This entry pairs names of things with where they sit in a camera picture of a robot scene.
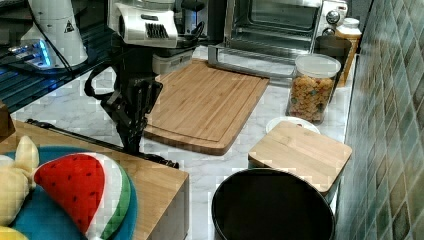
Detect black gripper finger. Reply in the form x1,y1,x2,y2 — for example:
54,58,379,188
101,100,140,152
131,81,163,152

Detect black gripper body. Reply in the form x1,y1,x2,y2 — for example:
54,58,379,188
110,34,157,107

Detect dark metal drawer handle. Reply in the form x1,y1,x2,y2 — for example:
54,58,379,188
26,119,179,169

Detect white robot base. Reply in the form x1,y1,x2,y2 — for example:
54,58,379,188
21,0,88,70

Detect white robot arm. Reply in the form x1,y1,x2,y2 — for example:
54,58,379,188
101,0,205,153

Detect wooden drawer cabinet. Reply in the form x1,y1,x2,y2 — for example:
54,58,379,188
1,121,189,240

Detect bamboo cutting board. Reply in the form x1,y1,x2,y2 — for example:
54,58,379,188
145,59,269,156

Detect watermelon slice plush toy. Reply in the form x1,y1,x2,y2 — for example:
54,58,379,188
33,152,132,240

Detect yellow plush toy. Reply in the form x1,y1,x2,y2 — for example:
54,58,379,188
0,136,39,240

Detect toaster oven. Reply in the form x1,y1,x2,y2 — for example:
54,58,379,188
208,0,348,78

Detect wooden lid box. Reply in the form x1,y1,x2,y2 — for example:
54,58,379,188
248,121,352,202

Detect white plate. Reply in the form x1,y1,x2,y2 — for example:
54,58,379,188
265,116,320,133

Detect round dark pan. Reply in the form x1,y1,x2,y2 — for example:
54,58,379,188
211,168,335,240

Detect plastic jar of snacks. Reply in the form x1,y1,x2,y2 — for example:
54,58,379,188
286,54,341,124

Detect orange jar white lid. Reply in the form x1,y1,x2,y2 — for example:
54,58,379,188
336,18,362,87

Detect black cable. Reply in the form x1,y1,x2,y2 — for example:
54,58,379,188
83,63,118,101

